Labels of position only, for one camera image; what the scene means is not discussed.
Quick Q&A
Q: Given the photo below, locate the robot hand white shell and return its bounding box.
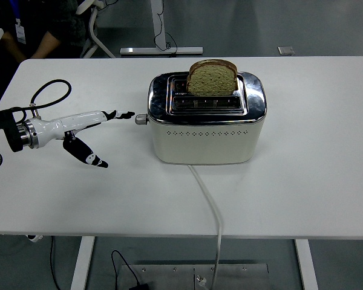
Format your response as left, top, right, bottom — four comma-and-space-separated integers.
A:
26, 110, 136, 169

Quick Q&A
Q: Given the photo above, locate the cream and chrome toaster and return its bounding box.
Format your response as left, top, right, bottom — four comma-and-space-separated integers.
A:
147, 71, 267, 166

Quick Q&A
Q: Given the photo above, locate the white office chair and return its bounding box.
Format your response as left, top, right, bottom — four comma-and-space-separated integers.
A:
75, 0, 117, 59

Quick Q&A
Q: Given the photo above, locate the person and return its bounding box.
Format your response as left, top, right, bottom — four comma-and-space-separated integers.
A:
0, 0, 90, 60

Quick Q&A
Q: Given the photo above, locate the white desk leg with foot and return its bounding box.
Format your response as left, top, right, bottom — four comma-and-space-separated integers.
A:
120, 0, 204, 56

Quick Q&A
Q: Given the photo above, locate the white table leg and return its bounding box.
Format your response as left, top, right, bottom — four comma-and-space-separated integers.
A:
70, 236, 96, 290
294, 239, 320, 290

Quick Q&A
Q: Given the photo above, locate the brown bread slice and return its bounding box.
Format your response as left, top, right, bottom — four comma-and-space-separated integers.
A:
186, 59, 239, 97

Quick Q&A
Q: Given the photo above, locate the grey metal plate with screws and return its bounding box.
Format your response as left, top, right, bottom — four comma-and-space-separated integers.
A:
117, 263, 270, 290

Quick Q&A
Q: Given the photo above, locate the white power plug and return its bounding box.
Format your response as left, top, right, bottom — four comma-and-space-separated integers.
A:
193, 273, 208, 288

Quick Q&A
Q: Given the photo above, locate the white badge on blue lanyard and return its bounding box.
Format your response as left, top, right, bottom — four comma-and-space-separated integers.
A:
10, 0, 27, 45

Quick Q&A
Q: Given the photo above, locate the black cable on desk leg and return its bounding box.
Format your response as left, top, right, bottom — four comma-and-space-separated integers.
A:
153, 0, 178, 58

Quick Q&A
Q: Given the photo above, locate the thin black cable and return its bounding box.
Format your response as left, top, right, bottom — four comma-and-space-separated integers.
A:
50, 236, 61, 290

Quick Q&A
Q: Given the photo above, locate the black cable with power adapter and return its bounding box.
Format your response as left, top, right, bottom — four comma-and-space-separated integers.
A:
111, 250, 151, 290

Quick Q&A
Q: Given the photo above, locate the white toaster power cord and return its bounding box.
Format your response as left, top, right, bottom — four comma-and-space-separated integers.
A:
187, 164, 224, 290

